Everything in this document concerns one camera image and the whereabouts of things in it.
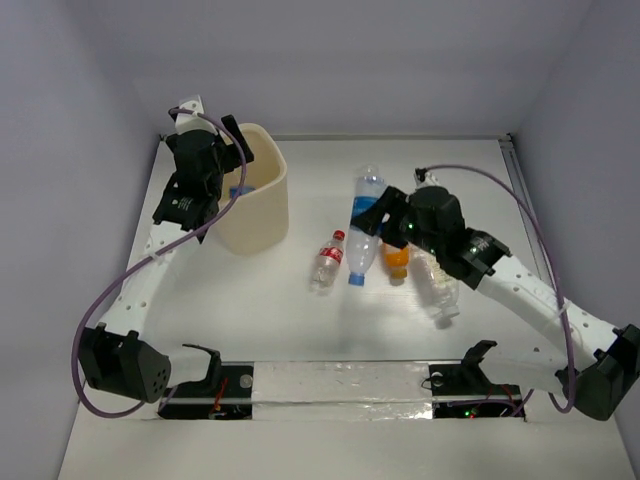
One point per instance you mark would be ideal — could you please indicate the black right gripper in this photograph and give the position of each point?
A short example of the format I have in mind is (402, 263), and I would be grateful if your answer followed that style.
(391, 201)

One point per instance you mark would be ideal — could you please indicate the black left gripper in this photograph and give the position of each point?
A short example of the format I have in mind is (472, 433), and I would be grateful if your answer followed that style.
(232, 145)

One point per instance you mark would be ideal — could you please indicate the blue label water bottle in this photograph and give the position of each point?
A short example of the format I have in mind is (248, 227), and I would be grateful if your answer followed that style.
(361, 247)

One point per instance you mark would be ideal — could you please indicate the orange juice bottle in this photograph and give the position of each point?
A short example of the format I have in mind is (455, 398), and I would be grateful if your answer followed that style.
(396, 261)

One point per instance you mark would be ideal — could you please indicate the crushed clear blue-cap bottle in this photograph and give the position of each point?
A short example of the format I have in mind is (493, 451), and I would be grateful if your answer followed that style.
(240, 191)

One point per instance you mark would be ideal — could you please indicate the red label cola bottle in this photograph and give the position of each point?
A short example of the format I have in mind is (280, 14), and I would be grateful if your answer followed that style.
(327, 262)

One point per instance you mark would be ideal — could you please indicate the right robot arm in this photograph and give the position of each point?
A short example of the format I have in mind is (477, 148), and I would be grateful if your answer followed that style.
(602, 360)

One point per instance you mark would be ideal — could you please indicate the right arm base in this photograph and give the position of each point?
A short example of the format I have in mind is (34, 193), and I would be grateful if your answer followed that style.
(460, 390)

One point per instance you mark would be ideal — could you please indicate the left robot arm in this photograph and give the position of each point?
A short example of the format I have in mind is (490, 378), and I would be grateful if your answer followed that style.
(110, 352)

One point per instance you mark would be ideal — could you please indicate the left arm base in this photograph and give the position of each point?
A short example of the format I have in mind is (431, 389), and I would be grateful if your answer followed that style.
(224, 394)

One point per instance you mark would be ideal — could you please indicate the cream plastic bin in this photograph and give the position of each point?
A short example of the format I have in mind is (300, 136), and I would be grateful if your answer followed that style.
(260, 217)

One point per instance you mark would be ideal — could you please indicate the clear bottle white cap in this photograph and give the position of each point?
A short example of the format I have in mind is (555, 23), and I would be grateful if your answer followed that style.
(369, 173)

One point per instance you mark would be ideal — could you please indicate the silver tape strip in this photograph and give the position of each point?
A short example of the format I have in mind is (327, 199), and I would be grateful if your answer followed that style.
(340, 391)

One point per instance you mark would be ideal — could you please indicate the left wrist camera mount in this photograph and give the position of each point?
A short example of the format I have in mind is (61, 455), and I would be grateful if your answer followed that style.
(186, 115)

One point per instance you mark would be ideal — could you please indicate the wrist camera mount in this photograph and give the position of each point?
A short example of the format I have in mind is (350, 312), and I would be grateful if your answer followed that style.
(424, 178)
(186, 115)

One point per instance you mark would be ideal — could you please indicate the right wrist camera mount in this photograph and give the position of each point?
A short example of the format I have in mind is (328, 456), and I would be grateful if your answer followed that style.
(424, 178)

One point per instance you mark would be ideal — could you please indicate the aluminium table edge rail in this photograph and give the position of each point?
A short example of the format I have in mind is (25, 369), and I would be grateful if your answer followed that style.
(542, 266)

